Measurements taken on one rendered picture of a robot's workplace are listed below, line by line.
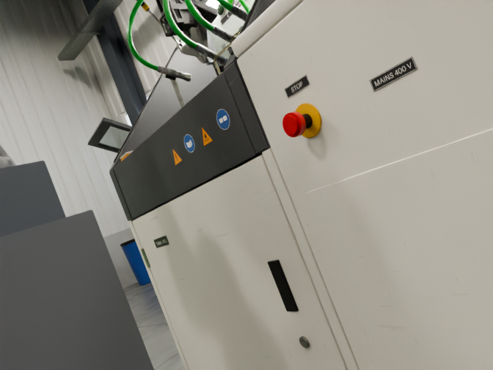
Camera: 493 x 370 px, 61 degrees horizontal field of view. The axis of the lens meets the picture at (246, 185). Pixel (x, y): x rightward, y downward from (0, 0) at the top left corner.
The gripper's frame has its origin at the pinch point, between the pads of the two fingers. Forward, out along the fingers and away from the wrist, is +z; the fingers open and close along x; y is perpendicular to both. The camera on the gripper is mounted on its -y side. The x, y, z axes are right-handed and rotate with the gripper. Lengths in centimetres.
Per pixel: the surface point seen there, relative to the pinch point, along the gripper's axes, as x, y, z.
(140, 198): -20.4, 22.8, 28.5
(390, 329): 45, 23, 65
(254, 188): 27, 23, 38
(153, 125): -30.9, 5.0, 6.7
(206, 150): 17.4, 22.9, 27.2
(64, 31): -697, -258, -400
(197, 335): -18, 23, 68
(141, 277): -590, -184, 99
